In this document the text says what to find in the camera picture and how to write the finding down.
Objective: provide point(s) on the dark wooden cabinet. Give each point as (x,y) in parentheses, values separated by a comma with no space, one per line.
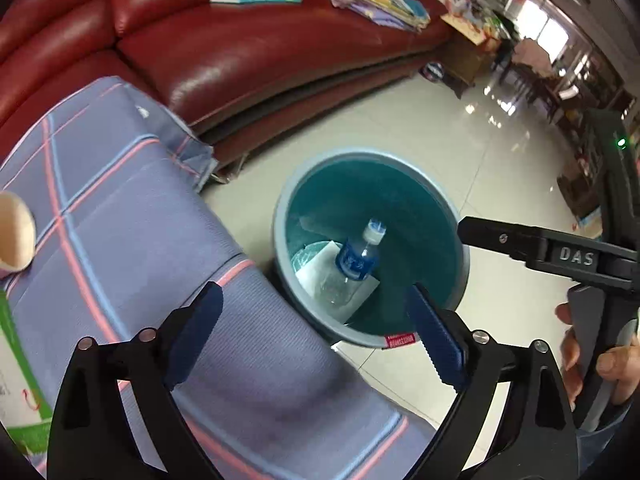
(582,170)

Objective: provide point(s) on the person's right hand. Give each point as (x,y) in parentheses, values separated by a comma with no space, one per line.
(620,370)

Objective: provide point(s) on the blue checked cloth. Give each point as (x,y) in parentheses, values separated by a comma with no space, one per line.
(150,240)

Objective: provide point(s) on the wooden dining chair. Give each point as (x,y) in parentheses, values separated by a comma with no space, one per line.
(532,70)

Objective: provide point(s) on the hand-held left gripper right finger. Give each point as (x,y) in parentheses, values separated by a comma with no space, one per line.
(435,340)

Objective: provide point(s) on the clear blue-label water bottle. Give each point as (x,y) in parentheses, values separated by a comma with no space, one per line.
(356,260)

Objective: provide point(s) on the red leather sofa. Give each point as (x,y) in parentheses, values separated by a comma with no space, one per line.
(225,50)

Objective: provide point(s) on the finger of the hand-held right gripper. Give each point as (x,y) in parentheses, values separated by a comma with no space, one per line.
(500,240)

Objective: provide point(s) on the white paper sheet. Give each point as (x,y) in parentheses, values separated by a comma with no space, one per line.
(320,265)

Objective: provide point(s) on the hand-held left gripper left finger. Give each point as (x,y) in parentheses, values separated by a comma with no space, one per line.
(197,340)

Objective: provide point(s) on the teal plastic bin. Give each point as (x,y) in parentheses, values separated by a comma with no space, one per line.
(425,240)

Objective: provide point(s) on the brown cardboard box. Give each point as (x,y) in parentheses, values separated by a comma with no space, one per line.
(470,45)

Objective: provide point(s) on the white green-edged carton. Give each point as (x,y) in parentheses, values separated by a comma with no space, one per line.
(15,375)

